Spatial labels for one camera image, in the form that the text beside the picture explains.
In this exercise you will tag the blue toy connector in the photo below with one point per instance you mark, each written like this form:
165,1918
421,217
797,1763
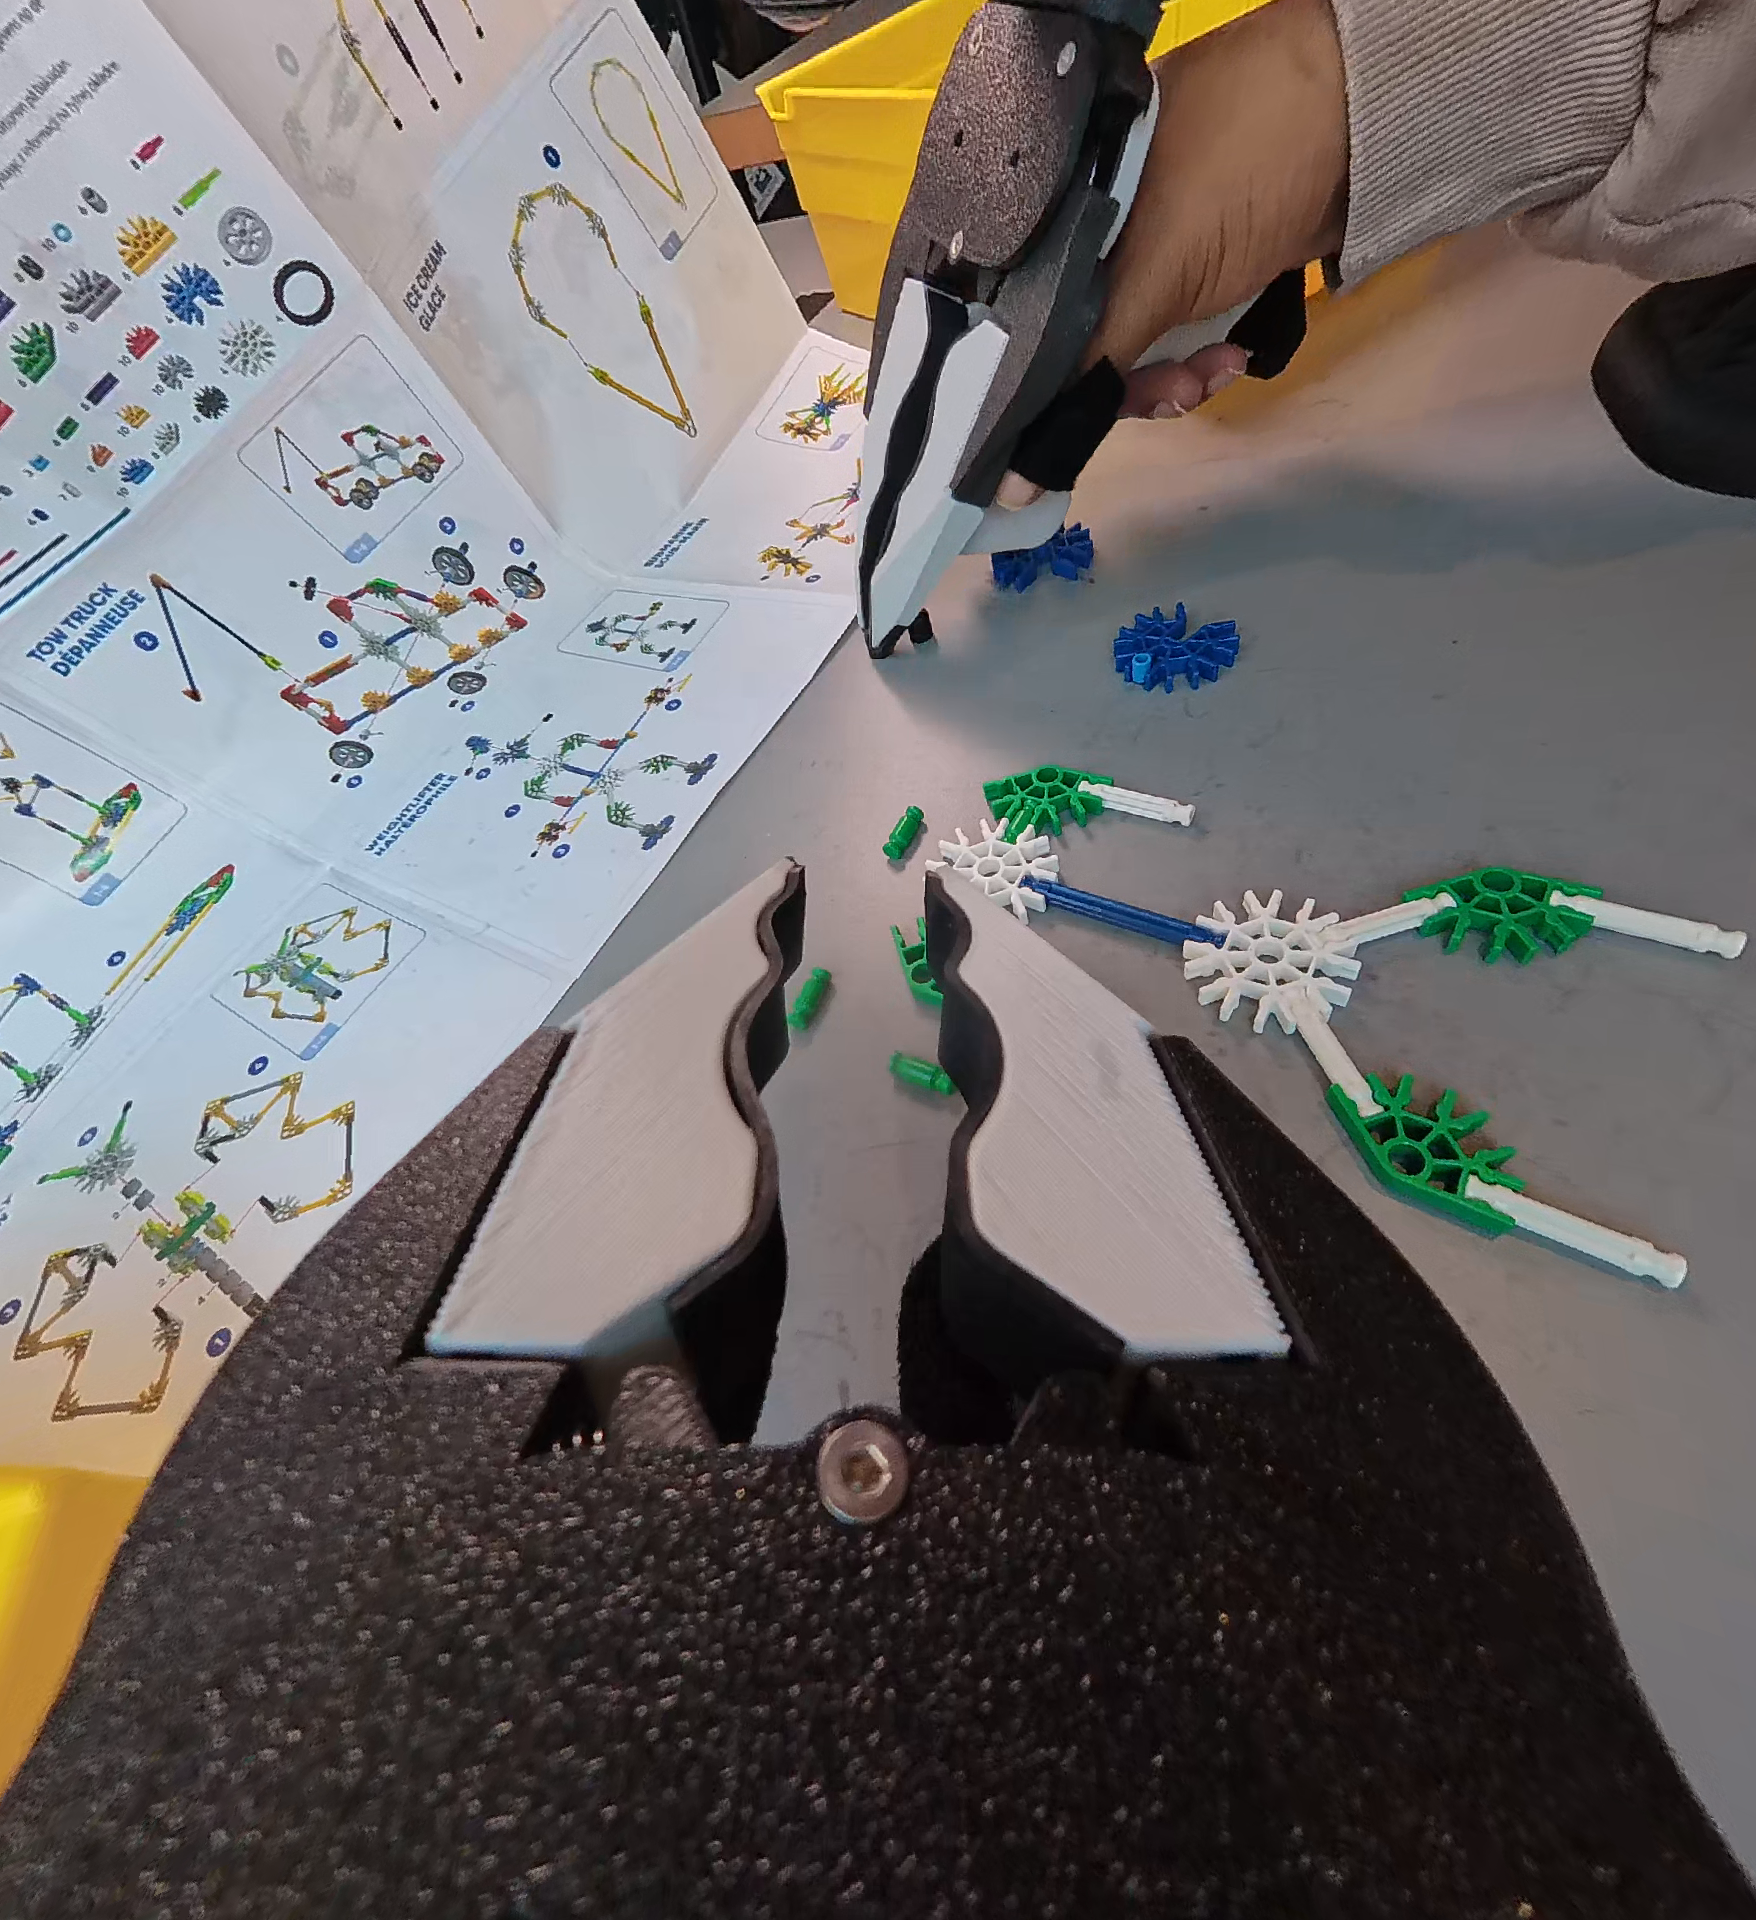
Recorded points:
1178,647
1046,556

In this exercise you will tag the person's right hand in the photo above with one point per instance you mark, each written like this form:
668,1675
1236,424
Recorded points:
1239,180

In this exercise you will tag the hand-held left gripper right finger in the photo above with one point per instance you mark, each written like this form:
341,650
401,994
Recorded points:
1120,1201

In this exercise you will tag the white green blue toy assembly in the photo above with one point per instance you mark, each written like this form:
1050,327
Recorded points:
1268,961

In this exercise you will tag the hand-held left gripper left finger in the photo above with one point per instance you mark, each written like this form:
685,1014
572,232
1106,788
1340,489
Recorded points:
624,1186

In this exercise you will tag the brown cardboard piece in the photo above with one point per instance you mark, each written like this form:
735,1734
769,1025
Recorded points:
744,134

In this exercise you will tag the person's right forearm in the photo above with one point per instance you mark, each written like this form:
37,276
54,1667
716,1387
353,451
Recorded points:
1569,122

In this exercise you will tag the yellow plastic bin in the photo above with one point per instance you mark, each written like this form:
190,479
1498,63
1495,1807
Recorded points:
849,180
9,1620

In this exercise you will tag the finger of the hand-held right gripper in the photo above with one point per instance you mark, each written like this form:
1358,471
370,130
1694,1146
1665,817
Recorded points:
947,556
883,451

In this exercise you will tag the folded paper instruction sheet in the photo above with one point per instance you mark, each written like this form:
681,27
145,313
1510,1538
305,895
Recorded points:
294,599

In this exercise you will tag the green short toy rod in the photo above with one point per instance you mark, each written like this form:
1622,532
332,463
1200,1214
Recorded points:
923,1072
811,998
903,834

